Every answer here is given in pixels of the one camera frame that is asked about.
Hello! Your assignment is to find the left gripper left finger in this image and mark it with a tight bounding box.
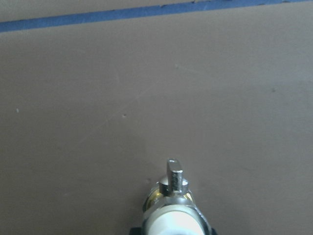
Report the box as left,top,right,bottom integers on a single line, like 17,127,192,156
129,223,144,235

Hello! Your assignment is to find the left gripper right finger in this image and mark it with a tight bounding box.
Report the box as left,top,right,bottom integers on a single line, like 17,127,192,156
204,223,217,235

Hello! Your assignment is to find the white PPR valve fitting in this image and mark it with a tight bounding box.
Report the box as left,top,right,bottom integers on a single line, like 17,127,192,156
143,159,207,235

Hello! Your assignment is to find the brown paper table cover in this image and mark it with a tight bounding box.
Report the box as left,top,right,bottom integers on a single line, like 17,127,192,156
0,1,313,235

